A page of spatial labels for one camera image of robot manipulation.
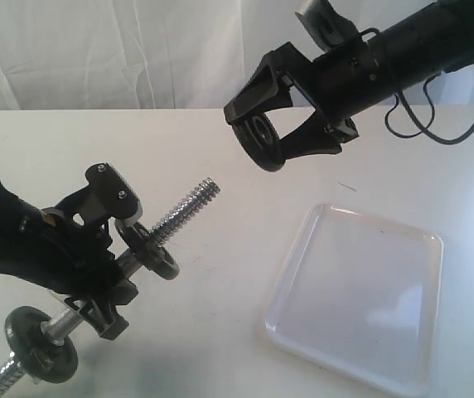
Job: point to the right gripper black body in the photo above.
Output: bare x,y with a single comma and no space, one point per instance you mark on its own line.
340,83

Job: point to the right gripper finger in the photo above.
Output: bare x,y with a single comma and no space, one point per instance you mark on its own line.
264,92
310,138

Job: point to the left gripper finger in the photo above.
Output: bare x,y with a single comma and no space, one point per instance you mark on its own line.
100,314
123,293

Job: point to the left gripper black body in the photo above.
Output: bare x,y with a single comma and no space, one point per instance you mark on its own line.
66,257

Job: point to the chrome threaded dumbbell bar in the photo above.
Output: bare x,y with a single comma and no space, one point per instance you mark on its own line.
60,326

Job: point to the black weight plate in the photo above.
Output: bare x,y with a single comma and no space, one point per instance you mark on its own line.
260,141

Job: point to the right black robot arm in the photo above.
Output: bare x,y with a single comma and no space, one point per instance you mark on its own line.
294,107

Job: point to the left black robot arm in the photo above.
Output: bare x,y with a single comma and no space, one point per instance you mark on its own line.
12,210

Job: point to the white plastic tray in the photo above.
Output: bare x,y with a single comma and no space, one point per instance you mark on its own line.
359,294

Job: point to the white backdrop curtain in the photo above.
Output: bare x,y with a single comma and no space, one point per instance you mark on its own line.
137,54

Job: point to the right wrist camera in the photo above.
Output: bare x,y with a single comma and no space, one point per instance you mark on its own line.
327,28

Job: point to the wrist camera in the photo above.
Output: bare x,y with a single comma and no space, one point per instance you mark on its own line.
327,28
106,196

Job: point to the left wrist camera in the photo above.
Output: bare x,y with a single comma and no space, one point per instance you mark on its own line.
106,196

